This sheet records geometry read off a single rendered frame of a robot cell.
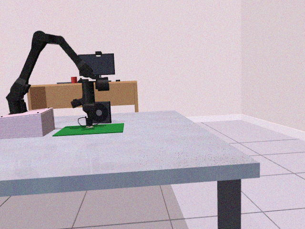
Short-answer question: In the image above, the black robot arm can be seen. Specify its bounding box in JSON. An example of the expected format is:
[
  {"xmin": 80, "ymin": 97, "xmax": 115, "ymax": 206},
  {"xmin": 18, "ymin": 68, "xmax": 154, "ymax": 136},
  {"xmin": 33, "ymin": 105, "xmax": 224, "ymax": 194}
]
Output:
[{"xmin": 6, "ymin": 31, "xmax": 109, "ymax": 115}]

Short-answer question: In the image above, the green circuit board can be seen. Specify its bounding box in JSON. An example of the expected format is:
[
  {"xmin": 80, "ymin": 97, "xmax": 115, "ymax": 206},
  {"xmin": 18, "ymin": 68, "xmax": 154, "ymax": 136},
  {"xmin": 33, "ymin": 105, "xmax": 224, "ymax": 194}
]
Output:
[{"xmin": 52, "ymin": 123, "xmax": 124, "ymax": 136}]

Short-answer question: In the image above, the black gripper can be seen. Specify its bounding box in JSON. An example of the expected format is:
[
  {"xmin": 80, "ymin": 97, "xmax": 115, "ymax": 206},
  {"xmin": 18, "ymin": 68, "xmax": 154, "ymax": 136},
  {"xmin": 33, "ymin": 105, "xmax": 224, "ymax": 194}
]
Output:
[{"xmin": 82, "ymin": 92, "xmax": 96, "ymax": 124}]

